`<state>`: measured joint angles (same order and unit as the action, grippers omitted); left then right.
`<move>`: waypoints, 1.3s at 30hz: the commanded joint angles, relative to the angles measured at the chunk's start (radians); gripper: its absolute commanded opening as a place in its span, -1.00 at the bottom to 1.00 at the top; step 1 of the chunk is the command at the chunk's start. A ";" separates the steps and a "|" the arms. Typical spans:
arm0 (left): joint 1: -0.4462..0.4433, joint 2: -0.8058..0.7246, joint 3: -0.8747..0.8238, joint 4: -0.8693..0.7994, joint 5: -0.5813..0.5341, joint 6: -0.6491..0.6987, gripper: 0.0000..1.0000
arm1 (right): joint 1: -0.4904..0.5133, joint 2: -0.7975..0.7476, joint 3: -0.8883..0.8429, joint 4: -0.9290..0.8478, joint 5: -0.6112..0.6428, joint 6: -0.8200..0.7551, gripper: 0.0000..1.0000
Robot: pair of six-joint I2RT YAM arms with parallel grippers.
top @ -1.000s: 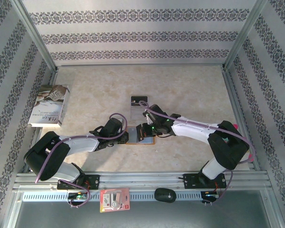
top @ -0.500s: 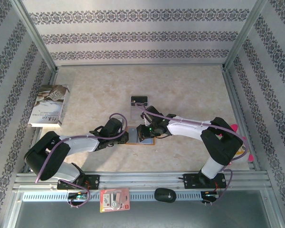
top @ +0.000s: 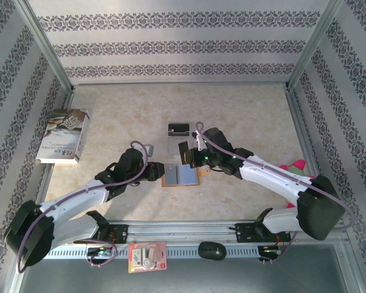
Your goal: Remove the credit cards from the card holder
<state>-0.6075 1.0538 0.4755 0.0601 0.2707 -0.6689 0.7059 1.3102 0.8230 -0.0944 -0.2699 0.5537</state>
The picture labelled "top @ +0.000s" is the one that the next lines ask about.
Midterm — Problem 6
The black VIP card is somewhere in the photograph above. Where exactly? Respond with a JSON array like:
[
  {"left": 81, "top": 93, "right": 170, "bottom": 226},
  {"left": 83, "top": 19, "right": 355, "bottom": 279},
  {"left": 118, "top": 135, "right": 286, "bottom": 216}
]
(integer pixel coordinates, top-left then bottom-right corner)
[{"left": 178, "top": 140, "right": 192, "bottom": 165}]

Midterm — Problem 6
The orange leather card holder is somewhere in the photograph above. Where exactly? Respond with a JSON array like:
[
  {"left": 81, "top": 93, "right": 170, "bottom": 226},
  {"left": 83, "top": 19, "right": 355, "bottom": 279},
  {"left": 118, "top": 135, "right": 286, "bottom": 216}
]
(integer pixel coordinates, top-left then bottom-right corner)
[{"left": 160, "top": 164, "right": 210, "bottom": 188}]

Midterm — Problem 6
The clear acrylic card stand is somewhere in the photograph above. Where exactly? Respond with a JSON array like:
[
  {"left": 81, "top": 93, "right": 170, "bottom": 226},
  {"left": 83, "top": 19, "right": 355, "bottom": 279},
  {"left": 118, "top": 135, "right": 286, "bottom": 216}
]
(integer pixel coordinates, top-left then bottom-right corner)
[{"left": 165, "top": 122, "right": 193, "bottom": 158}]

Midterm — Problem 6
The white printed book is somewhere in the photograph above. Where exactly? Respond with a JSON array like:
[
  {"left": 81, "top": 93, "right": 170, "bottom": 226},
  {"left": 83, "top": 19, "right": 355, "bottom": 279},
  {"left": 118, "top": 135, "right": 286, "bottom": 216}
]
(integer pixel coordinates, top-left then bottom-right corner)
[{"left": 35, "top": 108, "right": 91, "bottom": 165}]

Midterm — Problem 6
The pink green plush toy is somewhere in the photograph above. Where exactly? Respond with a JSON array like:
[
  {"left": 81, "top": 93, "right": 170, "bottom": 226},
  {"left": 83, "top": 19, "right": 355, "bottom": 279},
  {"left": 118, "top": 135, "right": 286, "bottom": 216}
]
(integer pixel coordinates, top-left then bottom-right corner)
[{"left": 279, "top": 159, "right": 317, "bottom": 211}]

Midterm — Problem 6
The red flash drive package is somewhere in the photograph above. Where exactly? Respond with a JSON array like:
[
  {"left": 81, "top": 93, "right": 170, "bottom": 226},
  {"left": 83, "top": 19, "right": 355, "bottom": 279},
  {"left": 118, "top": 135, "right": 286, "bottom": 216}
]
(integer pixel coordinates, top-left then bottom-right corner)
[{"left": 127, "top": 241, "right": 168, "bottom": 274}]

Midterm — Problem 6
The small electronics board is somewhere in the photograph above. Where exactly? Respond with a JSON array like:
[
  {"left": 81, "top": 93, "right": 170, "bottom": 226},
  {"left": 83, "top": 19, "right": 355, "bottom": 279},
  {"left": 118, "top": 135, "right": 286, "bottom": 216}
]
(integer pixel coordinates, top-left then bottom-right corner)
[
  {"left": 257, "top": 245, "right": 284, "bottom": 256},
  {"left": 85, "top": 246, "right": 116, "bottom": 258}
]

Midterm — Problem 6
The black computer mouse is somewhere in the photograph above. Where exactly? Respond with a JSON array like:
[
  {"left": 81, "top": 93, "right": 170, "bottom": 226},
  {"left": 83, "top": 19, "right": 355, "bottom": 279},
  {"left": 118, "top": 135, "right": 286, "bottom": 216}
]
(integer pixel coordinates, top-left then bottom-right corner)
[{"left": 198, "top": 241, "right": 228, "bottom": 261}]

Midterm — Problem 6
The grey metal shelf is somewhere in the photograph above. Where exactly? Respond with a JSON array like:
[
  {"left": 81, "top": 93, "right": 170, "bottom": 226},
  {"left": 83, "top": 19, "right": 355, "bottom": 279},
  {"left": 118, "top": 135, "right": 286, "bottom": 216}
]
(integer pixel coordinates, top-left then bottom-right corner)
[{"left": 4, "top": 244, "right": 365, "bottom": 293}]

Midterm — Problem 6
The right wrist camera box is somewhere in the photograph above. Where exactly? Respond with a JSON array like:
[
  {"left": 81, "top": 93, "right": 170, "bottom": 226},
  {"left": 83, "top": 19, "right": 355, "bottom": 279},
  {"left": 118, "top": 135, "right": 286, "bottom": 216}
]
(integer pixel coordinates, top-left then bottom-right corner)
[{"left": 192, "top": 130, "right": 204, "bottom": 151}]

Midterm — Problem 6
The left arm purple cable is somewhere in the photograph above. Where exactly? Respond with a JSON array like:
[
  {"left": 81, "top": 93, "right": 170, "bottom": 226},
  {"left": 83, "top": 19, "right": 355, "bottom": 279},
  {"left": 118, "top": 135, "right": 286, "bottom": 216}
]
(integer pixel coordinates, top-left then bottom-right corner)
[{"left": 16, "top": 140, "right": 150, "bottom": 274}]

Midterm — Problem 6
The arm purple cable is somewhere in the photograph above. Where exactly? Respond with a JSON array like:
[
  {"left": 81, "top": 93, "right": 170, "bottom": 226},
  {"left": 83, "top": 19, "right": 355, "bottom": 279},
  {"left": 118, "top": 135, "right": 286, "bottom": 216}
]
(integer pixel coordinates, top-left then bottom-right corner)
[
  {"left": 195, "top": 121, "right": 356, "bottom": 265},
  {"left": 16, "top": 140, "right": 150, "bottom": 274}
]

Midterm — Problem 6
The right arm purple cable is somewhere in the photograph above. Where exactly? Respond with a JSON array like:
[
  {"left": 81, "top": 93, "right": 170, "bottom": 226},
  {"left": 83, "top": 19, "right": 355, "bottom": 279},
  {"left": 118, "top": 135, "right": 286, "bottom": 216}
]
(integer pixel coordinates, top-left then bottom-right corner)
[{"left": 195, "top": 121, "right": 356, "bottom": 265}]

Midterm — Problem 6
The aluminium mounting rail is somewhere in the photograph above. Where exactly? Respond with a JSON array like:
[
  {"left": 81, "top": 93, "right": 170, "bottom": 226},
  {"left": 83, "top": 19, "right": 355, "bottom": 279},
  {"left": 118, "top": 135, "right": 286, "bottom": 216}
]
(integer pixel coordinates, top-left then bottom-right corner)
[{"left": 16, "top": 219, "right": 347, "bottom": 245}]

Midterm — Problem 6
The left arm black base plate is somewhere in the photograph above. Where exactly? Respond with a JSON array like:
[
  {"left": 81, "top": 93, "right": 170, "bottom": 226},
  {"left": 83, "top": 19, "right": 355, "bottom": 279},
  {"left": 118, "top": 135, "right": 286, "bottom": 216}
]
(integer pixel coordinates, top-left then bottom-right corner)
[{"left": 73, "top": 224, "right": 129, "bottom": 245}]

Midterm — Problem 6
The aluminium wall rail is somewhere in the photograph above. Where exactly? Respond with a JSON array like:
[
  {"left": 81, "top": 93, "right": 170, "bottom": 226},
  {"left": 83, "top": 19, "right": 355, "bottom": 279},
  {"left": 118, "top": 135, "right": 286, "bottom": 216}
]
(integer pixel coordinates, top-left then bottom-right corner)
[{"left": 71, "top": 79, "right": 290, "bottom": 88}]

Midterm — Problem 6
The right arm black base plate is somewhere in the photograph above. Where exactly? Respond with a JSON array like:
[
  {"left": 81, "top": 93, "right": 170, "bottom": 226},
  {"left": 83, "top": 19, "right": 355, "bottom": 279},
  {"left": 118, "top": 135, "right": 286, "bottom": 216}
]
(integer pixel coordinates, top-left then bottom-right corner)
[{"left": 236, "top": 222, "right": 292, "bottom": 244}]

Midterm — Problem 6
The aluminium side rail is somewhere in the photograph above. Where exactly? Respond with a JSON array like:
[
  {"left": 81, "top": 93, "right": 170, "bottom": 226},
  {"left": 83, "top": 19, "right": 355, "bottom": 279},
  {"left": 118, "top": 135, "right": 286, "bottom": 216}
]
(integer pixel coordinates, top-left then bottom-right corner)
[
  {"left": 29, "top": 87, "right": 76, "bottom": 223},
  {"left": 284, "top": 84, "right": 336, "bottom": 220}
]

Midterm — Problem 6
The perforated metal cable tray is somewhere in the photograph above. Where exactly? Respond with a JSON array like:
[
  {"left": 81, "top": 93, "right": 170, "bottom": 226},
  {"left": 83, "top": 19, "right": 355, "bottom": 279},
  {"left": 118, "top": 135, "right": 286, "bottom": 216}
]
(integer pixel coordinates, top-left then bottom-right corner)
[{"left": 28, "top": 245, "right": 260, "bottom": 260}]

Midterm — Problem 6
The aluminium frame post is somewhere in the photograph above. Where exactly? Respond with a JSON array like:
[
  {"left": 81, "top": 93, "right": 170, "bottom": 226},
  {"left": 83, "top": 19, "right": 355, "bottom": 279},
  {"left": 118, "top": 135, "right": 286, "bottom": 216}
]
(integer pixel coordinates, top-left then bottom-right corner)
[
  {"left": 285, "top": 0, "right": 347, "bottom": 91},
  {"left": 13, "top": 0, "right": 74, "bottom": 92}
]

